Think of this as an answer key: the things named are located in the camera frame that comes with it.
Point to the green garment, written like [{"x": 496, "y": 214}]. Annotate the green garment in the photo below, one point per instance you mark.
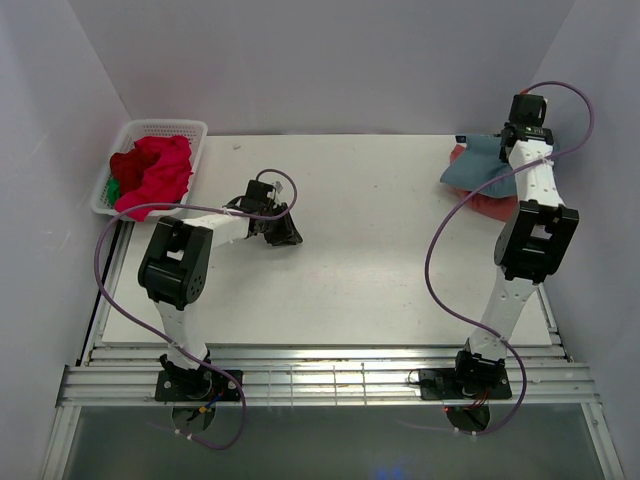
[{"x": 112, "y": 191}]

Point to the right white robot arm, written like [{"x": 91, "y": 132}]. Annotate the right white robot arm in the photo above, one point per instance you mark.
[{"x": 530, "y": 247}]

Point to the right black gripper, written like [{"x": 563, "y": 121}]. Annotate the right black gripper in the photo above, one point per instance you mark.
[{"x": 503, "y": 155}]

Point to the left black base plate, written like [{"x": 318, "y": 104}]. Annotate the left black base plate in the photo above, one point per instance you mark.
[{"x": 201, "y": 387}]

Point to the magenta t shirt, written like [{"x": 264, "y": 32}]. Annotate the magenta t shirt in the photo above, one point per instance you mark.
[{"x": 165, "y": 182}]

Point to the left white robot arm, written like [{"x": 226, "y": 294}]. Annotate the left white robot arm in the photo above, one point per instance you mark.
[{"x": 175, "y": 266}]

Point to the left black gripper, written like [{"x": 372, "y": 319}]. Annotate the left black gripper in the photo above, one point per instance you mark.
[{"x": 287, "y": 235}]

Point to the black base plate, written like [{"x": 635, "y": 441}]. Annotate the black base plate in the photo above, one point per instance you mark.
[
  {"x": 444, "y": 384},
  {"x": 201, "y": 387}
]

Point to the aluminium rail frame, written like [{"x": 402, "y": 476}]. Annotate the aluminium rail frame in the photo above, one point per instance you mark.
[{"x": 340, "y": 319}]

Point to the white plastic basket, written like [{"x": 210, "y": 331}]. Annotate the white plastic basket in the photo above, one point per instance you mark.
[{"x": 103, "y": 196}]

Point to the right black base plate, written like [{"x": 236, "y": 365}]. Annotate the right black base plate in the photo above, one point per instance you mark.
[{"x": 444, "y": 384}]

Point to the dark red t shirt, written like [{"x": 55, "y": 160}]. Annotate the dark red t shirt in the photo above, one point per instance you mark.
[{"x": 129, "y": 168}]

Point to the folded salmon t shirt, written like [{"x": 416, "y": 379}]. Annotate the folded salmon t shirt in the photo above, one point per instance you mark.
[{"x": 499, "y": 209}]

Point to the blue t shirt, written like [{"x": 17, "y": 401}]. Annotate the blue t shirt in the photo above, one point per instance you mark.
[{"x": 479, "y": 164}]

